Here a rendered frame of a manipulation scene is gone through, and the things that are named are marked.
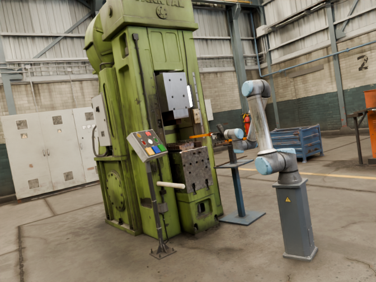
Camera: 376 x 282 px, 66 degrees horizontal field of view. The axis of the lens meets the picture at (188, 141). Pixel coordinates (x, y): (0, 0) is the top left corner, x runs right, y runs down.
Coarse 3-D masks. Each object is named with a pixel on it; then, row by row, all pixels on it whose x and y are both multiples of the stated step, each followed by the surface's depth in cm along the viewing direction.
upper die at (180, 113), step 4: (164, 112) 318; (168, 112) 312; (172, 112) 307; (176, 112) 308; (180, 112) 311; (184, 112) 314; (164, 116) 320; (168, 116) 314; (172, 116) 308; (176, 116) 308; (180, 116) 311; (184, 116) 314; (188, 116) 317; (164, 120) 321; (168, 120) 331
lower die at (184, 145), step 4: (168, 144) 341; (176, 144) 319; (180, 144) 313; (184, 144) 312; (188, 144) 315; (192, 144) 319; (172, 148) 318; (176, 148) 312; (180, 148) 309; (184, 148) 312; (188, 148) 315
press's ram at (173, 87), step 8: (184, 72) 318; (160, 80) 306; (168, 80) 304; (176, 80) 310; (184, 80) 317; (160, 88) 308; (168, 88) 304; (176, 88) 310; (184, 88) 316; (160, 96) 311; (168, 96) 303; (176, 96) 309; (184, 96) 316; (160, 104) 314; (168, 104) 303; (176, 104) 309; (184, 104) 315
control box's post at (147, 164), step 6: (150, 168) 274; (150, 174) 274; (150, 180) 273; (150, 186) 274; (150, 192) 276; (156, 204) 276; (156, 210) 276; (156, 216) 275; (156, 222) 276; (162, 240) 278
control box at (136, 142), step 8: (128, 136) 258; (136, 136) 258; (144, 136) 268; (152, 136) 278; (136, 144) 255; (152, 144) 268; (136, 152) 257; (144, 152) 252; (160, 152) 270; (144, 160) 253
